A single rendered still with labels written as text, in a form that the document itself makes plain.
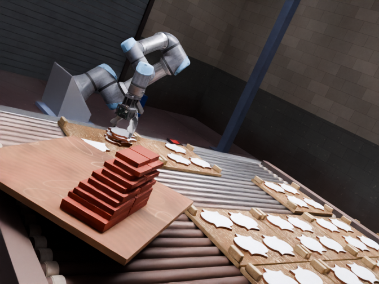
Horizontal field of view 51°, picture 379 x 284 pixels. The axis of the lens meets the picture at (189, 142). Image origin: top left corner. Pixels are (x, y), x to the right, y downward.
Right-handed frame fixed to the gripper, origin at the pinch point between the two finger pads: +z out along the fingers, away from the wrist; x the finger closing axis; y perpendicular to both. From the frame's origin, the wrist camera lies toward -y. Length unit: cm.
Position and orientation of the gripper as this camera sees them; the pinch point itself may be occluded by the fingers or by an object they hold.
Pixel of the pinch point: (121, 132)
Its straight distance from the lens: 193.2
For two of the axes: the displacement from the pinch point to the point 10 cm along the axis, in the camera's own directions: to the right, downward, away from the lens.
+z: -4.0, 8.9, 2.3
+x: 8.5, 4.5, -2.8
